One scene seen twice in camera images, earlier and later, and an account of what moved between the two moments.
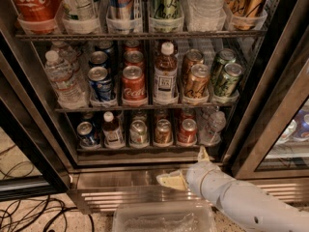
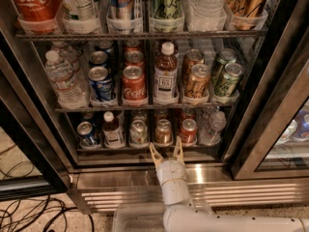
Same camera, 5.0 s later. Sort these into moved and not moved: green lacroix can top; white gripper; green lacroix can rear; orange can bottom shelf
Moved: white gripper
Not moved: orange can bottom shelf; green lacroix can rear; green lacroix can top
